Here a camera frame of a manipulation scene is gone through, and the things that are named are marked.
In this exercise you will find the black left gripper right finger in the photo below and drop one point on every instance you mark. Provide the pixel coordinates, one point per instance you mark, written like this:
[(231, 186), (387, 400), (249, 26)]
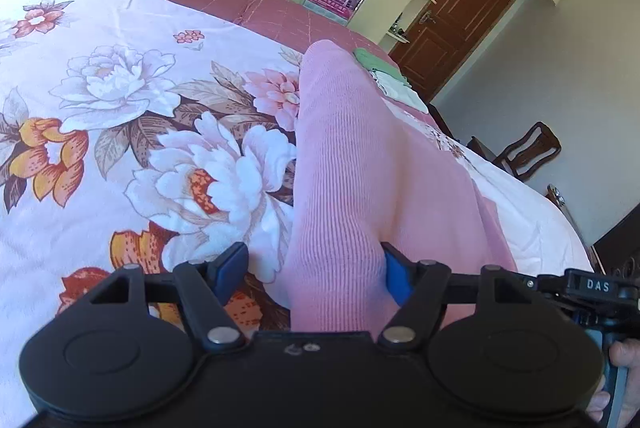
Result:
[(423, 291)]

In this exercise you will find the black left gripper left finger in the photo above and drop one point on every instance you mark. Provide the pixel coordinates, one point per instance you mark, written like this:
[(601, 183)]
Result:
[(199, 290)]

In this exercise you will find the pink knit sweater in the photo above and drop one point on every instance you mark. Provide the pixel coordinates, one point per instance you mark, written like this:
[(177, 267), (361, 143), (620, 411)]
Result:
[(365, 178)]

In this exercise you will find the right hand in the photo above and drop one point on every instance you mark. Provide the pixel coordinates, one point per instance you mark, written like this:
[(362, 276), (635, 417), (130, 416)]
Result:
[(622, 354)]

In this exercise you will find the dark television screen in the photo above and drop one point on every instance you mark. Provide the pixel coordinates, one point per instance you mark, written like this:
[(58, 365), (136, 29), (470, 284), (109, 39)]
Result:
[(619, 249)]

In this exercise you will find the wooden bed footboard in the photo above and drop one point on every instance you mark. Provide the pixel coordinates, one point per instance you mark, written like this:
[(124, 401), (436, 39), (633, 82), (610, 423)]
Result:
[(557, 199)]

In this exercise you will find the white floral quilt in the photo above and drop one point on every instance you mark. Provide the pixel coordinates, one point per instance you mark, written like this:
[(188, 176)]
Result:
[(75, 209)]

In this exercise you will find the dark wooden chair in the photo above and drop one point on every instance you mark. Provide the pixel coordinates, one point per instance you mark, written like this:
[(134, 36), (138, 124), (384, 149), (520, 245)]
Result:
[(522, 158)]

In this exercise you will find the white folded cloth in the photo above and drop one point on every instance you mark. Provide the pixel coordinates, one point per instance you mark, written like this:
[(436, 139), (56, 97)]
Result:
[(398, 91)]

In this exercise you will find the green folded cloth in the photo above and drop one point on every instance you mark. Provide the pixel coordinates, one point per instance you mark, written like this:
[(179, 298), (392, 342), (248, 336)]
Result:
[(373, 63)]

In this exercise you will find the pink checked bed sheet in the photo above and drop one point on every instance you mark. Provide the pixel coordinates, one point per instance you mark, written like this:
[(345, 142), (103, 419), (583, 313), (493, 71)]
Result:
[(270, 8)]

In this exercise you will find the brown wooden door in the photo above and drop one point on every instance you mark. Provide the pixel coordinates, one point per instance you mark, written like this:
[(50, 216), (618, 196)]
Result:
[(441, 38)]

